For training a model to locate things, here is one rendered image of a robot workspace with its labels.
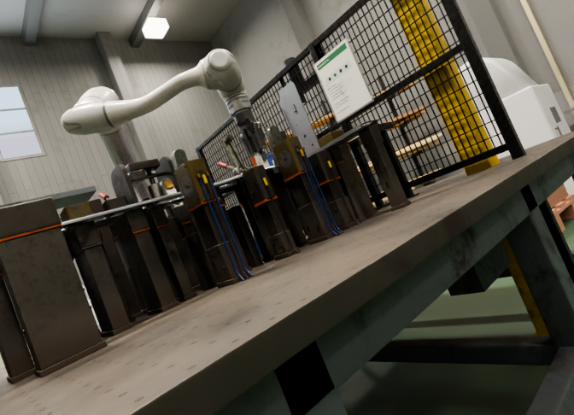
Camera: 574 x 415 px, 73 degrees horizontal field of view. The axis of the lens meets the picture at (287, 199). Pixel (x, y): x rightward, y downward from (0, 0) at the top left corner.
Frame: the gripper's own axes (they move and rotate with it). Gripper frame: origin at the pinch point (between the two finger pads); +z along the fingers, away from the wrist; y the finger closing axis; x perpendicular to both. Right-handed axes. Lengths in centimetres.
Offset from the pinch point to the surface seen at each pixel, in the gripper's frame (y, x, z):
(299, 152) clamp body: 25.1, -5.6, 5.6
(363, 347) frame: 73, -59, 44
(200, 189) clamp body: 21.9, -42.6, 8.2
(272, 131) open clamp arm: 18.2, -6.2, -5.2
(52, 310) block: 20, -82, 24
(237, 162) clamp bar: -14.5, 0.0, -5.6
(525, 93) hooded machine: 9, 315, -2
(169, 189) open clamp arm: -12.9, -32.9, -1.5
